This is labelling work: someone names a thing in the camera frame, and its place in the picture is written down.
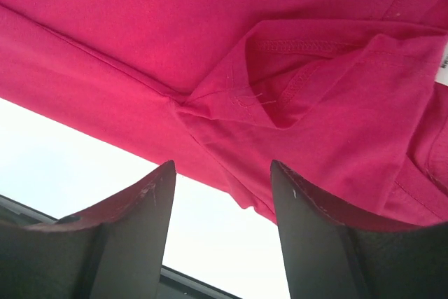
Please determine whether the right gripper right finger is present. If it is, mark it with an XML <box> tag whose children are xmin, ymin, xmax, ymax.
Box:
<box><xmin>270</xmin><ymin>160</ymin><xmax>447</xmax><ymax>298</ymax></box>

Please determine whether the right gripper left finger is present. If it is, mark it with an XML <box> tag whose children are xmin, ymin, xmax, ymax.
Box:
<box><xmin>1</xmin><ymin>161</ymin><xmax>176</xmax><ymax>298</ymax></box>

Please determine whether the magenta t shirt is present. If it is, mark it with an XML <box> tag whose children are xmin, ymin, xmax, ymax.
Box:
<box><xmin>1</xmin><ymin>0</ymin><xmax>447</xmax><ymax>230</ymax></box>

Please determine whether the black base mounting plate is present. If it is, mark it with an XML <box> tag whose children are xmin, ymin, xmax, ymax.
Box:
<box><xmin>1</xmin><ymin>195</ymin><xmax>237</xmax><ymax>299</ymax></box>

